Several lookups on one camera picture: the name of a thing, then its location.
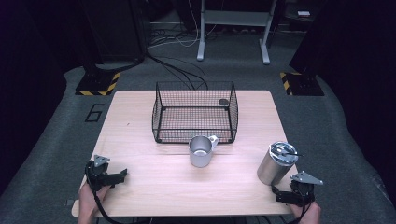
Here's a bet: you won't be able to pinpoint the silver metal mug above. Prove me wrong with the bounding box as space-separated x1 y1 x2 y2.
188 134 219 169

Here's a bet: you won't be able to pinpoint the white floor cables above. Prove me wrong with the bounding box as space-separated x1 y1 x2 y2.
148 0 219 49

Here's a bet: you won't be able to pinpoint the left hand-held gripper cable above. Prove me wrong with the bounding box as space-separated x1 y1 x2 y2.
84 160 153 224

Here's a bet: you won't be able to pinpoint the black cabinet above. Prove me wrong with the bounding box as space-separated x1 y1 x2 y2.
78 0 148 64

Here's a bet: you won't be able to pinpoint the person's left hand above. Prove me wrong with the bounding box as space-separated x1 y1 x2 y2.
78 182 111 219

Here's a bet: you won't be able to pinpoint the right hand-held gripper cable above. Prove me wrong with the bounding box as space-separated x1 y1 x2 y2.
281 199 313 224

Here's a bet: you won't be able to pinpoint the black base plate yellow stripes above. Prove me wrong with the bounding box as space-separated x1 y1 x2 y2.
278 71 325 97
75 63 121 97

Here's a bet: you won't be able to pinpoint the black wire basket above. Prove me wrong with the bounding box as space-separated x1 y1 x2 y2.
151 80 240 145

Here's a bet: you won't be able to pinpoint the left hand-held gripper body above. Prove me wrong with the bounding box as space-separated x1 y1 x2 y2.
85 154 111 191

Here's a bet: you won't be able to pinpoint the black floor cables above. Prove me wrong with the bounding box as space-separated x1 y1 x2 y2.
145 50 210 91

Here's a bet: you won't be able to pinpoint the white metal stand frame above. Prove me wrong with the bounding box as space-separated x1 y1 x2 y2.
196 0 278 66

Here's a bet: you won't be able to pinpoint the hand-held gripper cable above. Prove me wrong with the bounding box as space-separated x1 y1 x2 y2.
281 199 313 224
84 160 153 224

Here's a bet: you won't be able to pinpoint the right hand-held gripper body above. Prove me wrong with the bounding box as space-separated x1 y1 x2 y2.
290 170 324 208

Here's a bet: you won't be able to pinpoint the stainless steel tumbler with lid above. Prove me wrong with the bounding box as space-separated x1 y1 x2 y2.
256 140 304 187

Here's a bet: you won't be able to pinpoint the person's right hand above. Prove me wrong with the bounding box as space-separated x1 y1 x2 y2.
290 201 322 224

